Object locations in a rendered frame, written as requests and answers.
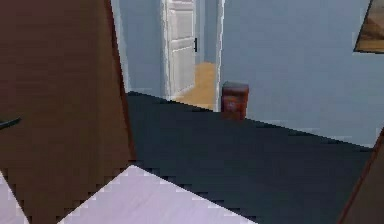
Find red-brown bin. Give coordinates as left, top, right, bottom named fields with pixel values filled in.
left=220, top=80, right=250, bottom=121

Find black door lever handle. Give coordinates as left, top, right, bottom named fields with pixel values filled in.
left=0, top=116, right=22, bottom=131

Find framed wall picture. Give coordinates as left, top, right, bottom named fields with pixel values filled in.
left=353, top=0, right=384, bottom=55

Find brown wooden room door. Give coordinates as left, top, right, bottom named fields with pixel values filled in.
left=0, top=0, right=137, bottom=224

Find brown wooden furniture panel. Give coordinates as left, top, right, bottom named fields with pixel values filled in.
left=337, top=128, right=384, bottom=224

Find white panelled room door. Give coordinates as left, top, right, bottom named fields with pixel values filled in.
left=165, top=0, right=198, bottom=99

